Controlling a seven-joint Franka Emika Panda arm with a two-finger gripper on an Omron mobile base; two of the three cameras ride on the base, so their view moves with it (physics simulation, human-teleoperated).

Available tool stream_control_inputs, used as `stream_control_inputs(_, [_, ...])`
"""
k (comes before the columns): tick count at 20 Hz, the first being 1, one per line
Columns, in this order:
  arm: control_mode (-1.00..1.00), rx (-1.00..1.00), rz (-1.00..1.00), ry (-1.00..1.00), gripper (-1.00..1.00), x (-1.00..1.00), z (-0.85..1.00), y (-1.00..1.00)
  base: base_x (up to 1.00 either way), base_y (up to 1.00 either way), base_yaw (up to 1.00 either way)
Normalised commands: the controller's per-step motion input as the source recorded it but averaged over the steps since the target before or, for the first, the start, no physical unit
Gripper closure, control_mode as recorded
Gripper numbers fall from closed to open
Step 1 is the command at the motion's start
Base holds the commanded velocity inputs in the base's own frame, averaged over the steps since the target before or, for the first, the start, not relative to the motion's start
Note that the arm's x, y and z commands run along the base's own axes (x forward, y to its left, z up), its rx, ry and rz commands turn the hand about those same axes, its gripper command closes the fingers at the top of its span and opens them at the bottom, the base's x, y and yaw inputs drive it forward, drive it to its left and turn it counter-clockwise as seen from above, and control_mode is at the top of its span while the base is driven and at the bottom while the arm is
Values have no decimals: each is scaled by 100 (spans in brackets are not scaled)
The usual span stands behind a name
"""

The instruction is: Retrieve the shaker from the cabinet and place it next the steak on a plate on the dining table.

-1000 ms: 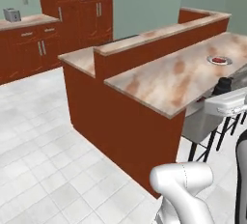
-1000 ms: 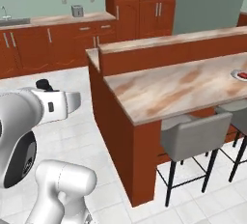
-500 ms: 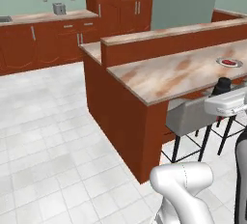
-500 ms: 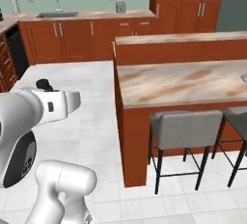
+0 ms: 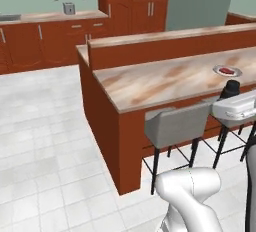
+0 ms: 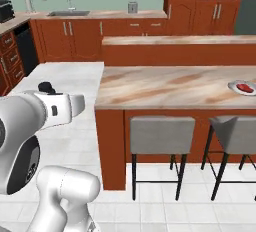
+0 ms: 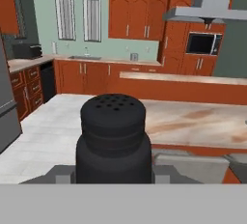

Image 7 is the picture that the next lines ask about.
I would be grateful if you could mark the orange raised counter island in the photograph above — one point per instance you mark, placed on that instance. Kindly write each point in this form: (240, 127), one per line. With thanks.
(193, 91)

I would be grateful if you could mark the black toaster oven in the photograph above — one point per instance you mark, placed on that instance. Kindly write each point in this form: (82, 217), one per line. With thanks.
(27, 50)

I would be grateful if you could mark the black microwave oven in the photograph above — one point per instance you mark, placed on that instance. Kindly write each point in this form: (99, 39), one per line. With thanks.
(202, 43)

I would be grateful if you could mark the orange drawer cupboard run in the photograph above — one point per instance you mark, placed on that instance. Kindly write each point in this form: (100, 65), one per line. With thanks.
(27, 89)

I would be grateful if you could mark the black dishwasher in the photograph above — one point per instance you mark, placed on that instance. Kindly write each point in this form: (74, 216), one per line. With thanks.
(47, 81)

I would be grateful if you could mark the steel tap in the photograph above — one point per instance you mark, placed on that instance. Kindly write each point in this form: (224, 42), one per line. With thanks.
(86, 52)

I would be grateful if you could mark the grey fridge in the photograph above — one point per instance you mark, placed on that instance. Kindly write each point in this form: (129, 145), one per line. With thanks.
(8, 121)

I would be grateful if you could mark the orange wall cupboard run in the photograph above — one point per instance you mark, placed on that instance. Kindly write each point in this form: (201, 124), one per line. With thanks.
(138, 17)

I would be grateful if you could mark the white paper towel roll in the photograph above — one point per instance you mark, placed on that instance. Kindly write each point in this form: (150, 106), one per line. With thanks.
(54, 47)

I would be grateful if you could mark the steel sink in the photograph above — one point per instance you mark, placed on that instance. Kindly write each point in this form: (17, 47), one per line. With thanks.
(85, 58)

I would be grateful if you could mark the orange base cupboard run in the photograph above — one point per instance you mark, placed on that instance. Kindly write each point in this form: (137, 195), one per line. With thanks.
(87, 76)

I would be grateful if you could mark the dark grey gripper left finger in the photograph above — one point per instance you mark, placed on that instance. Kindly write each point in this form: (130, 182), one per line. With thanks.
(61, 174)

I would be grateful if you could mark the grey range hood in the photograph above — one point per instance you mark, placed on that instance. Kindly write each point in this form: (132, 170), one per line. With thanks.
(212, 5)

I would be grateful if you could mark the grey stool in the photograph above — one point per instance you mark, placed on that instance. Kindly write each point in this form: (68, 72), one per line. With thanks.
(239, 166)
(193, 166)

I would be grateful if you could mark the orange tall cupboard run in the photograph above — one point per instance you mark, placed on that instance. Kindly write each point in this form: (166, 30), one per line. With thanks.
(175, 41)

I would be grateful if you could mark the window with white blinds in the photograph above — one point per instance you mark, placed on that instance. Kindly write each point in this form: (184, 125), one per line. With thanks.
(65, 17)
(92, 19)

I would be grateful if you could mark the black shaker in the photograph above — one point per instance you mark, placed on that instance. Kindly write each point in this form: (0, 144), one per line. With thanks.
(114, 144)

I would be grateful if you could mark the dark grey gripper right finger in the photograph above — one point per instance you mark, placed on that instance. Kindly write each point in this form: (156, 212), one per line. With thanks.
(164, 174)

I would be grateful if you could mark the orange corner wall cupboard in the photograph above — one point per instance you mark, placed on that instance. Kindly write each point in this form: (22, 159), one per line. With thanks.
(8, 5)

